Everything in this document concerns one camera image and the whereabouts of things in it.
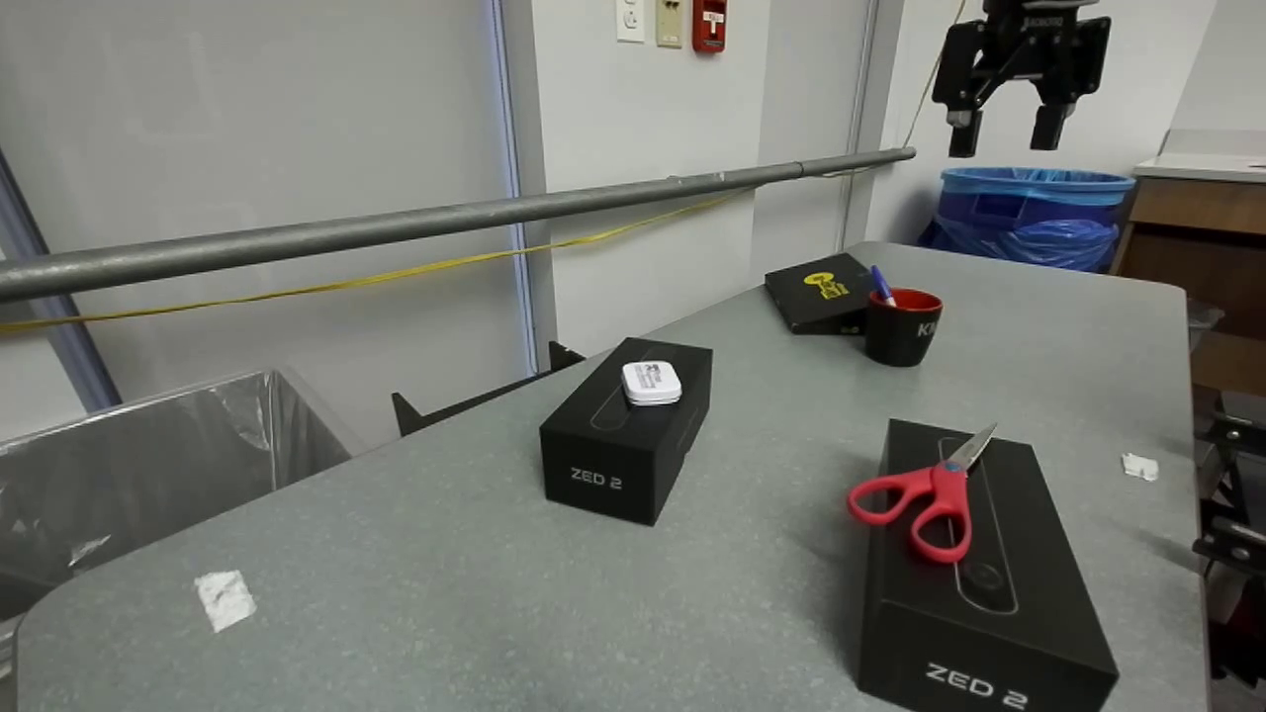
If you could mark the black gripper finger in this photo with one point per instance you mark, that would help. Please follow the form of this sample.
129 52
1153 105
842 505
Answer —
959 69
1088 59

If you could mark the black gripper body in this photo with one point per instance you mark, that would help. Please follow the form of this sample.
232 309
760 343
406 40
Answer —
1034 25

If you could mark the blue marker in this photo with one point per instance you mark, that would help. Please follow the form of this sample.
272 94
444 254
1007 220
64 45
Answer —
881 285

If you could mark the black cup with red inside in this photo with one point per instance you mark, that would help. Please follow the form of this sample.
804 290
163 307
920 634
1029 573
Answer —
900 336

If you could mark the blue trash bin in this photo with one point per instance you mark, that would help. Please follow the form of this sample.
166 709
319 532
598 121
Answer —
1029 213

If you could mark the wooden cabinet with white top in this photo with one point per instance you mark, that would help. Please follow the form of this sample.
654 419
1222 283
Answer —
1202 218

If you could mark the red fire alarm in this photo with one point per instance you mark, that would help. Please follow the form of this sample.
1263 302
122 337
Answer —
709 25

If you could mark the flat black box yellow print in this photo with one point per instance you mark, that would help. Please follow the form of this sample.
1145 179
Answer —
816 297

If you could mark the small white tape piece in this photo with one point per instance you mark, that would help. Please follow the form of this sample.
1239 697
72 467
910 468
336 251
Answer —
1140 468

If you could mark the small white case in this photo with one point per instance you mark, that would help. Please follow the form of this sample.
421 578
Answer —
651 384

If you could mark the small black box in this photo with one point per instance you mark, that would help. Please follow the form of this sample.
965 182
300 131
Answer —
613 455

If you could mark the large black box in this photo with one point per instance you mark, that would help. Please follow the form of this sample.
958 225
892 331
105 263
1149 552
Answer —
989 613

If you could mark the grey metal pole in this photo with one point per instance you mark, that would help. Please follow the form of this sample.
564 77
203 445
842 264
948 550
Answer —
396 227

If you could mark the grey bin with clear liner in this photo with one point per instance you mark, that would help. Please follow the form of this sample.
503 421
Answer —
148 465

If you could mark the large white tape piece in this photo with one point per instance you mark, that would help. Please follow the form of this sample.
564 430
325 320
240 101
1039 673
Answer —
226 599

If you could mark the grey slanted bar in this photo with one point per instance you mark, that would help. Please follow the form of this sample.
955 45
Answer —
59 316

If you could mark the beige wall plate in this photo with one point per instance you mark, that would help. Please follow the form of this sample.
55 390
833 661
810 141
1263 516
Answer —
669 20

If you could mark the white wall switch plate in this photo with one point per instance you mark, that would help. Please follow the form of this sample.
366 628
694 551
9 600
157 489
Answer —
630 18

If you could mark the black metal frame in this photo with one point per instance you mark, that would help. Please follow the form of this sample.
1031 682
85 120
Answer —
1231 534

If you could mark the black metal bracket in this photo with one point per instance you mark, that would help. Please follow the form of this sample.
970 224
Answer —
445 407

